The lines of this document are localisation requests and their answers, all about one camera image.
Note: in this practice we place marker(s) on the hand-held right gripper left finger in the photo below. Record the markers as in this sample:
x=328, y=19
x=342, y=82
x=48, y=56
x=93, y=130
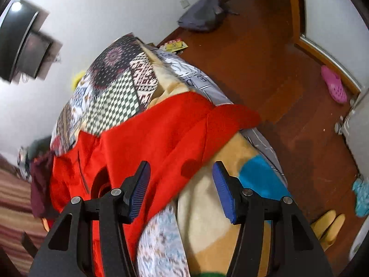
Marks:
x=141, y=190

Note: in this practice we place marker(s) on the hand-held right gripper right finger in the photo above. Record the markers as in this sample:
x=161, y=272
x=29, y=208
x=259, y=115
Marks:
x=223, y=190

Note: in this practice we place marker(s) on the red jacket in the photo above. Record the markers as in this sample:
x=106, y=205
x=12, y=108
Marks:
x=161, y=138

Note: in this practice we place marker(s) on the beige fleece blanket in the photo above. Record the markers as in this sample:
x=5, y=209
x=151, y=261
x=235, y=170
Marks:
x=207, y=207

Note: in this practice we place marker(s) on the maroon garment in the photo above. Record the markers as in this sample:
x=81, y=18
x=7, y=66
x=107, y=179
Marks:
x=40, y=187

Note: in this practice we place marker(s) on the patterned patchwork quilt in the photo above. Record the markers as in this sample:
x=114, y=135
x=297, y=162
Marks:
x=115, y=92

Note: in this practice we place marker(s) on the yellow slipper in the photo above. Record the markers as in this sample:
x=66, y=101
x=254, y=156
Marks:
x=334, y=233
x=324, y=223

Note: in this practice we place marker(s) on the grey-green cushion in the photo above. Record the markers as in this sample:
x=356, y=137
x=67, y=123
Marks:
x=41, y=147

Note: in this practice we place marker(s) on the grey white printed bed sheet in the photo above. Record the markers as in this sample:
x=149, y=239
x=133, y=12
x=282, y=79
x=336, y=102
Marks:
x=199, y=78

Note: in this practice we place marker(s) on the yellow plush item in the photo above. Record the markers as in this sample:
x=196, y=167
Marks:
x=77, y=79

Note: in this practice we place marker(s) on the teal cloth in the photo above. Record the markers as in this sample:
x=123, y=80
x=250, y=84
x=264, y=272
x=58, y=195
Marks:
x=361, y=197

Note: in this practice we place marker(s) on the yellow packet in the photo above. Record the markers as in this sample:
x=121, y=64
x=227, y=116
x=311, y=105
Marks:
x=174, y=45

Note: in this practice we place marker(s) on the pink slipper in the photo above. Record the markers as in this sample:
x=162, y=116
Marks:
x=334, y=85

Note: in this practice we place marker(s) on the grey bag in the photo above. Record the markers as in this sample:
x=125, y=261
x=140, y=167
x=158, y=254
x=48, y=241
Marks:
x=201, y=14

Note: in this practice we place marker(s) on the brown wooden door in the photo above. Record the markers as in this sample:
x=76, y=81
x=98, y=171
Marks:
x=294, y=14

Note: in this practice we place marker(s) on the black wall-mounted screen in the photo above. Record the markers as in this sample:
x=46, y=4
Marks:
x=20, y=43

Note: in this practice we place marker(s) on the white wall socket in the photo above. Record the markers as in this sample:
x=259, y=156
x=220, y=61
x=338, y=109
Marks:
x=185, y=3

